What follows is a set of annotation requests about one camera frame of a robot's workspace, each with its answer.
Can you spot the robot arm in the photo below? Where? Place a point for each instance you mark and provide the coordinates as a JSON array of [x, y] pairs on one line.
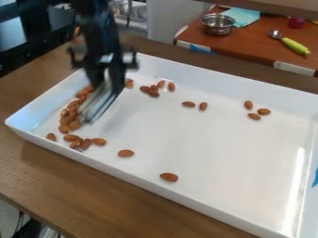
[[96, 18]]

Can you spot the red cup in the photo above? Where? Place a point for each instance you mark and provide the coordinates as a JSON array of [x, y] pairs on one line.
[[295, 22]]

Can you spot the pile of brown bits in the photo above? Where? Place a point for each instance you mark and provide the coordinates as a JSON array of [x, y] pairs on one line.
[[256, 111], [72, 117], [153, 89]]

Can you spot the teal cloth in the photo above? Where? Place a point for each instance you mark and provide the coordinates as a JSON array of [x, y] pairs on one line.
[[242, 16]]

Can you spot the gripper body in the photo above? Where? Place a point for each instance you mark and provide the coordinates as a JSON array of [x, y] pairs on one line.
[[103, 59]]

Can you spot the silver pot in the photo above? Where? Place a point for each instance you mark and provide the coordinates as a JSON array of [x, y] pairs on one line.
[[217, 24]]

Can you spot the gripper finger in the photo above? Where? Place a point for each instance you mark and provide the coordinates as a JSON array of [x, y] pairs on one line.
[[94, 77], [117, 77]]

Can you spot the white tray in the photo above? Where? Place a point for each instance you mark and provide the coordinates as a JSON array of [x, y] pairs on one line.
[[215, 148]]

